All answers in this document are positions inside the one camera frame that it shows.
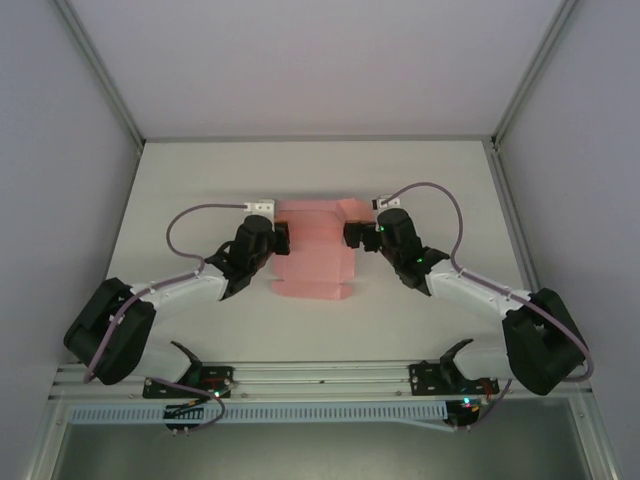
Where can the pink paper box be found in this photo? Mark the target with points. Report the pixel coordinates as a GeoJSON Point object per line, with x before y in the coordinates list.
{"type": "Point", "coordinates": [315, 260]}

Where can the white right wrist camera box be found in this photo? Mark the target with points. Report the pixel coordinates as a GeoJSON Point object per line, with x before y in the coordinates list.
{"type": "Point", "coordinates": [387, 202]}

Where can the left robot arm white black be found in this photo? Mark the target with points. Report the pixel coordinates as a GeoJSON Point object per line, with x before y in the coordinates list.
{"type": "Point", "coordinates": [115, 335]}

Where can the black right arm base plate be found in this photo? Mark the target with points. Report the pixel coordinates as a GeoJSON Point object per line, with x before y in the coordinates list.
{"type": "Point", "coordinates": [425, 380]}

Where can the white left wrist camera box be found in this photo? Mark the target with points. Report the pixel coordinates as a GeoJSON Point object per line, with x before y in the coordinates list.
{"type": "Point", "coordinates": [261, 207]}

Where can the aluminium side rail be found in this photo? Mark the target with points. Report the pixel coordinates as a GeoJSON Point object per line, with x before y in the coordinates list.
{"type": "Point", "coordinates": [515, 215]}

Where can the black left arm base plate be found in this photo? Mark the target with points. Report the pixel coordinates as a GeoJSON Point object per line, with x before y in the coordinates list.
{"type": "Point", "coordinates": [160, 390]}

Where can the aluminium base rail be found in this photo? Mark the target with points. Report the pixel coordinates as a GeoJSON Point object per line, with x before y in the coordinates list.
{"type": "Point", "coordinates": [320, 377]}

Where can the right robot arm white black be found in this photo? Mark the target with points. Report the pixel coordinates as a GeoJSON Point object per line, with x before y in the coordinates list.
{"type": "Point", "coordinates": [540, 345]}

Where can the aluminium frame post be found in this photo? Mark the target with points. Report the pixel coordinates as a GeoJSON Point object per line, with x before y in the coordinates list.
{"type": "Point", "coordinates": [100, 70]}
{"type": "Point", "coordinates": [537, 70]}

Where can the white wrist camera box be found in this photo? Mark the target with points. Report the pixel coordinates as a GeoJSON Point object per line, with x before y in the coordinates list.
{"type": "Point", "coordinates": [261, 207]}
{"type": "Point", "coordinates": [387, 202]}

